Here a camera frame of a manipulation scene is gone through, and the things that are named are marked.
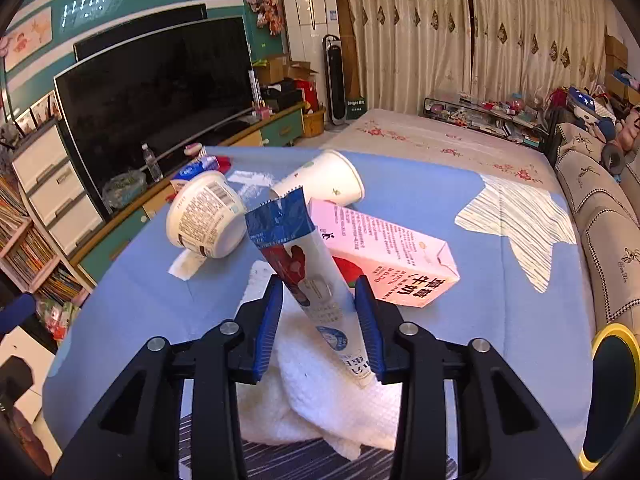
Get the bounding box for blue and white tissue pack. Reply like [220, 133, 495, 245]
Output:
[170, 161, 211, 193]

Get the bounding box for beige floral cloth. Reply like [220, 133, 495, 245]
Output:
[325, 107, 563, 201]

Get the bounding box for plastic bag on cabinet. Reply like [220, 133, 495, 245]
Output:
[102, 170, 148, 211]

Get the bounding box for teal and yellow TV cabinet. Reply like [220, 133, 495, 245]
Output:
[67, 102, 307, 291]

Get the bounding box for white paper towel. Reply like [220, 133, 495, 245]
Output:
[235, 260, 403, 461]

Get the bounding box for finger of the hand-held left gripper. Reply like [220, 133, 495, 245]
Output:
[0, 292, 37, 336]

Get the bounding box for wicker basket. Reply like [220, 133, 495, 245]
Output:
[302, 107, 327, 137]

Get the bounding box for open cardboard box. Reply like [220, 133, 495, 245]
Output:
[252, 55, 288, 86]
[285, 61, 318, 81]

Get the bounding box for white paper scrap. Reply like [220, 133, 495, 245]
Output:
[167, 249, 207, 281]

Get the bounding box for white yogurt tub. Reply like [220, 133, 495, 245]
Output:
[166, 170, 249, 259]

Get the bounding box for grey neck pillow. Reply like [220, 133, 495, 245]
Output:
[600, 142, 626, 173]

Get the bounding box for white drawer unit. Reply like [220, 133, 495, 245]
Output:
[10, 120, 106, 256]

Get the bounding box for person's left hand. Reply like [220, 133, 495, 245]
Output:
[0, 407, 53, 478]

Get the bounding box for beige sofa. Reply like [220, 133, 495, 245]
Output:
[545, 120, 640, 336]

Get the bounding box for pile of plush toys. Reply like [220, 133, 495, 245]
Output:
[597, 105, 640, 161]

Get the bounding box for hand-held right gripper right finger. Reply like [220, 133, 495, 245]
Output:
[352, 275, 583, 480]

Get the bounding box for dark striped cloth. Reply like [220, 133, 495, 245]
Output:
[177, 412, 461, 480]

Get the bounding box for clear water bottle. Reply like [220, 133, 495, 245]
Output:
[141, 143, 163, 183]

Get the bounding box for blue star-print plush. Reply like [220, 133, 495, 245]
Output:
[565, 86, 601, 116]

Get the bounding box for black device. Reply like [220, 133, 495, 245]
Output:
[262, 80, 303, 111]

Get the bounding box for red bag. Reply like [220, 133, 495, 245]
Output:
[295, 80, 321, 111]

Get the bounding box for bookshelf with books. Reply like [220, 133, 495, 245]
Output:
[0, 170, 83, 306]

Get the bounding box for large curved television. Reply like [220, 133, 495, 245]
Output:
[53, 15, 256, 221]

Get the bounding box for pink milk carton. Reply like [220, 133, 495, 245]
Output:
[306, 199, 460, 309]

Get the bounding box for yellow-rimmed trash bin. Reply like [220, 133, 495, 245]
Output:
[577, 322, 640, 472]

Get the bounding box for white paper cup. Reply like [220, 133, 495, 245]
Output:
[270, 150, 366, 206]

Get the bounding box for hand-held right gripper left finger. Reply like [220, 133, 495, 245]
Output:
[52, 275, 285, 480]

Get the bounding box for blue tablecloth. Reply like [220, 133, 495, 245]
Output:
[42, 146, 598, 480]

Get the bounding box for pile of colourful packets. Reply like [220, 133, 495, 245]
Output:
[35, 297, 83, 343]

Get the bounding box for hanging flower decoration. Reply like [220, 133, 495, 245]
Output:
[247, 0, 286, 36]

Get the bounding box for black tower fan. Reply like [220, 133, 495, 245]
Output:
[322, 34, 348, 126]

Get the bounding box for pink wall picture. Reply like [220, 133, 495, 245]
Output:
[4, 7, 53, 72]

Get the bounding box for beige embroidered curtain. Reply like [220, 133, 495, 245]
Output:
[470, 0, 608, 106]
[332, 0, 476, 116]

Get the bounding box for glass coffee table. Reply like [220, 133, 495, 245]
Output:
[422, 91, 546, 148]

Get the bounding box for white standing air conditioner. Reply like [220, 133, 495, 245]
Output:
[279, 0, 341, 66]

